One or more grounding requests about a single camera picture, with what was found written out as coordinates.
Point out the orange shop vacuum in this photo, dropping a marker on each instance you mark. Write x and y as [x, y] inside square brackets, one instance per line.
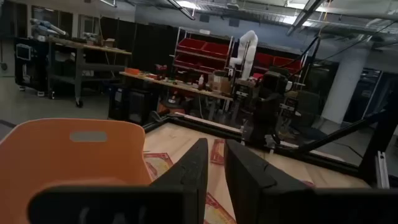
[172, 105]

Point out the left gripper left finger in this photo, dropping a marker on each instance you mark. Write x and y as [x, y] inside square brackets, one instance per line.
[192, 168]

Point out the orange plastic basket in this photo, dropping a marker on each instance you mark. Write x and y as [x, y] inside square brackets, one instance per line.
[46, 161]

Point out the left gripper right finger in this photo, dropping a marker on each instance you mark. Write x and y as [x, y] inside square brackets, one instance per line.
[245, 171]

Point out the white round pillar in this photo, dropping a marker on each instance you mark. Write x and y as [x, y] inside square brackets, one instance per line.
[343, 87]

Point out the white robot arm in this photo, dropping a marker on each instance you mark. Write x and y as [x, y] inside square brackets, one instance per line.
[248, 46]

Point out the brown cardboard box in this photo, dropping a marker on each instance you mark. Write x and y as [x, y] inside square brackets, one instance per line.
[221, 84]

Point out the white bottle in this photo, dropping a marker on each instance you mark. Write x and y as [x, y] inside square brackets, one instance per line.
[201, 83]

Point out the black cart with monitor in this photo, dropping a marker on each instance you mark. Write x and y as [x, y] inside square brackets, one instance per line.
[29, 65]

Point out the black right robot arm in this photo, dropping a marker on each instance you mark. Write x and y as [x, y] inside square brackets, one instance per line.
[269, 105]

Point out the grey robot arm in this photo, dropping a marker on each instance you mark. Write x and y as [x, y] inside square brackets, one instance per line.
[46, 28]

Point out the wooden workbench on castors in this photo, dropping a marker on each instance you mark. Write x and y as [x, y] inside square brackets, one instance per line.
[81, 53]

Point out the shelf with red bins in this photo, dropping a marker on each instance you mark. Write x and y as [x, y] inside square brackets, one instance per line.
[202, 51]
[273, 60]

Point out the long cluttered wooden workbench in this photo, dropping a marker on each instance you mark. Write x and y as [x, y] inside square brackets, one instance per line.
[174, 84]

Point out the red popcorn bag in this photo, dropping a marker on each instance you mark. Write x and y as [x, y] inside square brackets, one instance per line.
[217, 152]
[215, 213]
[158, 163]

